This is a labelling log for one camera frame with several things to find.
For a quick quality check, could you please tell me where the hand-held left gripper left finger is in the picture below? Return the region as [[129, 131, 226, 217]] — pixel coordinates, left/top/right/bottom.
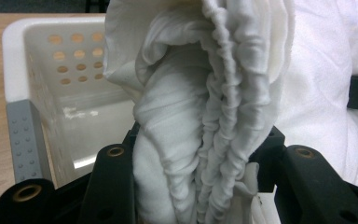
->
[[76, 120, 142, 224]]

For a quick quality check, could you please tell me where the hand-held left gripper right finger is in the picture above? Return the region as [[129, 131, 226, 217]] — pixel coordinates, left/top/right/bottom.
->
[[247, 125, 358, 224]]

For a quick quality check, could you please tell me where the white perforated plastic basket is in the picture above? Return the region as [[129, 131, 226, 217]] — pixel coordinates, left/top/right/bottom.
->
[[1, 16, 142, 191]]

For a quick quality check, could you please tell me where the white cloth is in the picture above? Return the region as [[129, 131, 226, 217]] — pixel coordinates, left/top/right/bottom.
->
[[102, 0, 358, 224]]

